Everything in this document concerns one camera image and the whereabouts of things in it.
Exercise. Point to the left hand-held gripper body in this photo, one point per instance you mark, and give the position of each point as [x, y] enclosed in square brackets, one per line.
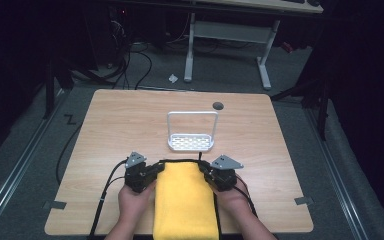
[138, 175]

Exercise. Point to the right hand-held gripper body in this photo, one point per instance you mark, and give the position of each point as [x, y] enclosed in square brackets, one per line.
[223, 176]

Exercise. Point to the yellow and dark grey towel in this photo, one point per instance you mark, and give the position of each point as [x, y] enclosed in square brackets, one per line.
[183, 200]

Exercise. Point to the person's right hand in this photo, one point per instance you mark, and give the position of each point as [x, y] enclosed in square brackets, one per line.
[231, 201]

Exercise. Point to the person's left hand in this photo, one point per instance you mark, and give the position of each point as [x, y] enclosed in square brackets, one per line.
[135, 203]

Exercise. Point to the white metal rack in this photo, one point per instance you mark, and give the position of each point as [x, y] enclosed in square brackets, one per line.
[190, 143]

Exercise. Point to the dark round table grommet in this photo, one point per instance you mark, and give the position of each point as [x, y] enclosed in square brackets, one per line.
[218, 106]

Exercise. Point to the grey tape strip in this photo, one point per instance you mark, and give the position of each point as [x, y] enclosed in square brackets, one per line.
[55, 205]
[303, 200]

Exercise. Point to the crumpled white paper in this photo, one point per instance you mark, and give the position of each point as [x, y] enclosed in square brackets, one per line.
[173, 78]

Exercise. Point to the black metal stand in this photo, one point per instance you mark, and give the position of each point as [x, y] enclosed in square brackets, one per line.
[50, 93]
[320, 103]

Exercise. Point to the small red object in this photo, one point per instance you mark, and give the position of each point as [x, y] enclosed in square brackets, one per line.
[287, 46]

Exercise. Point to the black keyboard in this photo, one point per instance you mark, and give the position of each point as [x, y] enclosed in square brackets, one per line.
[293, 1]

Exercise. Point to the black computer mouse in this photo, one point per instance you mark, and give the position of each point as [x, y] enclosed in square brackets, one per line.
[313, 2]

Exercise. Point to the metal floor rail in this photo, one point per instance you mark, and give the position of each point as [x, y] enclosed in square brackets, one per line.
[336, 173]
[16, 156]

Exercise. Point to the white frame desk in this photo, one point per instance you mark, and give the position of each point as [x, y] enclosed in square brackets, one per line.
[228, 31]

